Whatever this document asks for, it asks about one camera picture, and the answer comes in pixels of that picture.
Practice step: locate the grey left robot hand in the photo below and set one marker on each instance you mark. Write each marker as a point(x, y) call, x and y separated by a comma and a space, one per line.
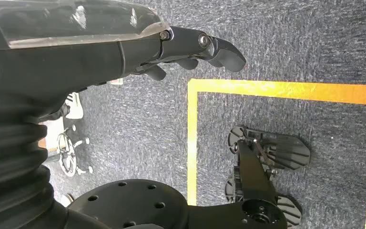
point(60, 63)

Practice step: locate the white shoe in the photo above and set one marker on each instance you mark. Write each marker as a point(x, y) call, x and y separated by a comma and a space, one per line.
point(74, 107)

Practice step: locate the pale furniture leg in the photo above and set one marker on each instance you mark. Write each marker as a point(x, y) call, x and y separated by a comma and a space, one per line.
point(52, 139)

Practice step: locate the yellow floor tape marking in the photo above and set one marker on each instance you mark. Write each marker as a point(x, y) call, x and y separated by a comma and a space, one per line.
point(192, 142)

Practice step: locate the black robot hip joint disc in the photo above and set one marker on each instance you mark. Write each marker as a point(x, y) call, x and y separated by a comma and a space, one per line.
point(132, 202)

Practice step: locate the black robot leg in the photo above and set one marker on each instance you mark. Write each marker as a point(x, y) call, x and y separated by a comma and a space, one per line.
point(252, 180)

